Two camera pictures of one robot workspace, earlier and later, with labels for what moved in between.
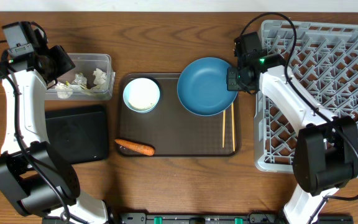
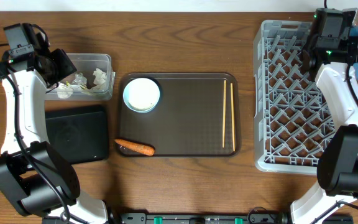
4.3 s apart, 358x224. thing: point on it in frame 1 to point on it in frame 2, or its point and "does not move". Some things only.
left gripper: (66, 63) does not move
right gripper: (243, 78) to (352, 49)
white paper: (63, 91) does not move
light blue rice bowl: (141, 95) does not move
